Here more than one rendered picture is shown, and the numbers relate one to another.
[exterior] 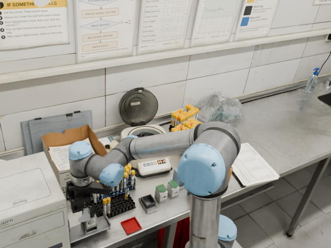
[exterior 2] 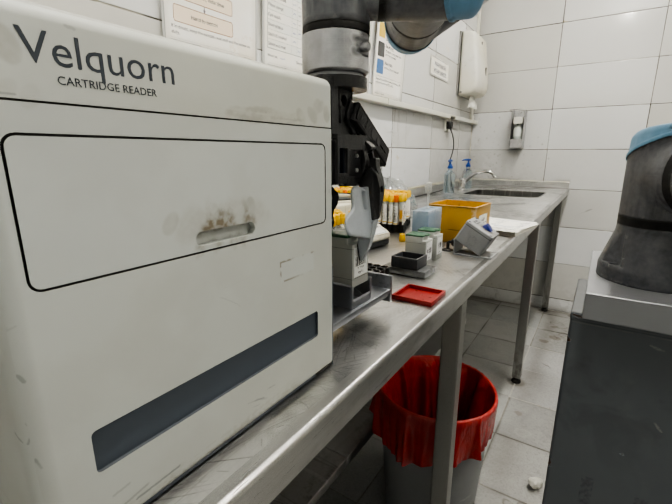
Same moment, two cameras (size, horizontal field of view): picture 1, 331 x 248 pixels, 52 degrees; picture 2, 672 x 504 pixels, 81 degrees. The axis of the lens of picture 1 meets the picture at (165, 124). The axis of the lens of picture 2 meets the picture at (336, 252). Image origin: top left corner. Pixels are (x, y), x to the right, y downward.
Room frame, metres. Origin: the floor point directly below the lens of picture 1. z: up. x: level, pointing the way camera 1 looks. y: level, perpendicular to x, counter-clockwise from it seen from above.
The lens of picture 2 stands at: (0.41, 0.45, 1.11)
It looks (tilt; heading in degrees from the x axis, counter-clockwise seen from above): 14 degrees down; 339
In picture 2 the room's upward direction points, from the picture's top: straight up
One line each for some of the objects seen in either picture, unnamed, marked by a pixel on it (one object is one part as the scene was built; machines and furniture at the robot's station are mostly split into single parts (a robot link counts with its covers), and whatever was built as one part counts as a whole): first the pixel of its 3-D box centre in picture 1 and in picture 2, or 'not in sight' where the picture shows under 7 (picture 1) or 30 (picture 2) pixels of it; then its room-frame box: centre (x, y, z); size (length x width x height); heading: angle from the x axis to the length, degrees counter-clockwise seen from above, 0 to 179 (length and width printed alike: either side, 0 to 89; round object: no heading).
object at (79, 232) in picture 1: (83, 229); (334, 300); (0.86, 0.27, 0.92); 0.21 x 0.07 x 0.05; 125
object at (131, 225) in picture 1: (131, 225); (419, 294); (0.93, 0.09, 0.88); 0.07 x 0.07 x 0.01; 35
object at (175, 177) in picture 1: (183, 175); (426, 228); (1.23, -0.12, 0.92); 0.10 x 0.07 x 0.10; 127
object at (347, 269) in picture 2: (88, 218); (345, 258); (0.87, 0.25, 0.97); 0.05 x 0.04 x 0.06; 35
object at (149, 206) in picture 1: (148, 202); (409, 263); (1.06, 0.03, 0.89); 0.09 x 0.05 x 0.04; 34
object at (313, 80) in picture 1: (313, 79); (449, 176); (2.43, -1.08, 0.97); 0.08 x 0.07 x 0.20; 128
